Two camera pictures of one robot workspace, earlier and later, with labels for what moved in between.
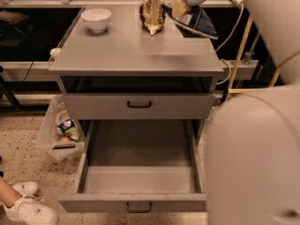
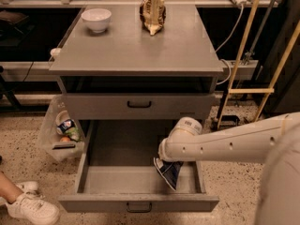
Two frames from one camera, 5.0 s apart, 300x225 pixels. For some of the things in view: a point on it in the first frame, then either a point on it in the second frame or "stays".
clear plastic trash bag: x=59 y=137 stays
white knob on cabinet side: x=54 y=51 stays
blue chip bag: x=195 y=23 to x=169 y=171
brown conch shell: x=152 y=12 stays
